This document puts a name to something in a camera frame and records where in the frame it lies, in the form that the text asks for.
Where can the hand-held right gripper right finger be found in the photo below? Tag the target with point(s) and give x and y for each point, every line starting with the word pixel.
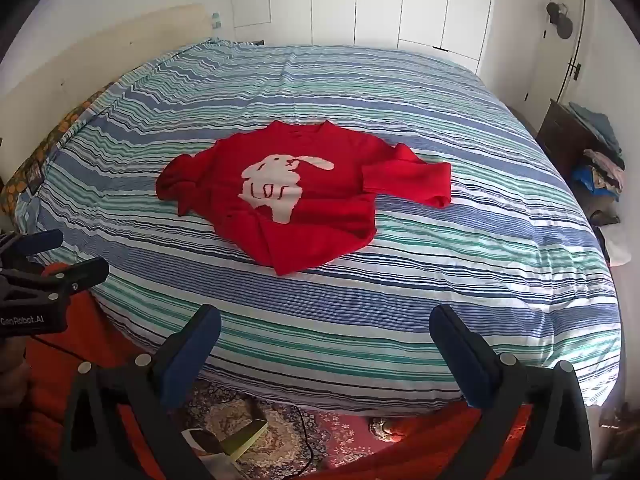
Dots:
pixel 465 355

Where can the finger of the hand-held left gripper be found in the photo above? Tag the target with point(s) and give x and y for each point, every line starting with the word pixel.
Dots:
pixel 85 272
pixel 40 242

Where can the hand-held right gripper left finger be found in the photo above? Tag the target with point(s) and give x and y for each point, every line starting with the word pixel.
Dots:
pixel 192 350

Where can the red sweater with white rabbit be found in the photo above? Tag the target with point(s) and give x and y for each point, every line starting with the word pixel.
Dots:
pixel 325 175

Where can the pile of clothes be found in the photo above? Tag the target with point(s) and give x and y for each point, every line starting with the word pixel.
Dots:
pixel 602 160

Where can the orange patterned bedsheet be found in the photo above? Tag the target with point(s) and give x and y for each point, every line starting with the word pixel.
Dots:
pixel 30 175

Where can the orange cloth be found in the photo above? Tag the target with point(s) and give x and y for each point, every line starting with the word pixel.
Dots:
pixel 55 385

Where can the blue green striped bedspread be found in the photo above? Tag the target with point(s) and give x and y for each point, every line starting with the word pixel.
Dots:
pixel 400 285

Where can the green book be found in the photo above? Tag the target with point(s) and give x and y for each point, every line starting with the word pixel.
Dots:
pixel 247 437

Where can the patterned rug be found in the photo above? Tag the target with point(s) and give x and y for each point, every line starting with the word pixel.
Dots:
pixel 320 430

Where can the white cloth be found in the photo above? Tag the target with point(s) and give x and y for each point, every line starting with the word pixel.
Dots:
pixel 617 247

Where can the dark wooden dresser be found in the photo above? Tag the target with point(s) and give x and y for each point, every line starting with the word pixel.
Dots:
pixel 560 135

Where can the white door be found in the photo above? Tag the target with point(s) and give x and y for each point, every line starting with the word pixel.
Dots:
pixel 555 70

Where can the dark door hook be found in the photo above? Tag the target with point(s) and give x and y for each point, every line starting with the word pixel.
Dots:
pixel 560 17

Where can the white wardrobe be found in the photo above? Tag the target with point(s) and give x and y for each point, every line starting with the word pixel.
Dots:
pixel 380 0

